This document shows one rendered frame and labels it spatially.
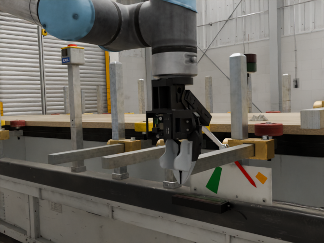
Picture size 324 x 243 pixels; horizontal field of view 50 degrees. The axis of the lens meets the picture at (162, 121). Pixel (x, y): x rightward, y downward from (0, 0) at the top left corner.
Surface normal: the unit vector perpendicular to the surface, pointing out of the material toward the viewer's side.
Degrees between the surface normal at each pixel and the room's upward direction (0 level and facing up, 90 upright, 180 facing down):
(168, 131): 89
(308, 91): 90
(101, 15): 95
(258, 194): 90
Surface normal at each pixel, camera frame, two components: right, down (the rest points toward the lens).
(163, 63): -0.48, 0.05
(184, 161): 0.76, 0.07
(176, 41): 0.04, 0.05
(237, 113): -0.65, 0.07
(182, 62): 0.25, 0.04
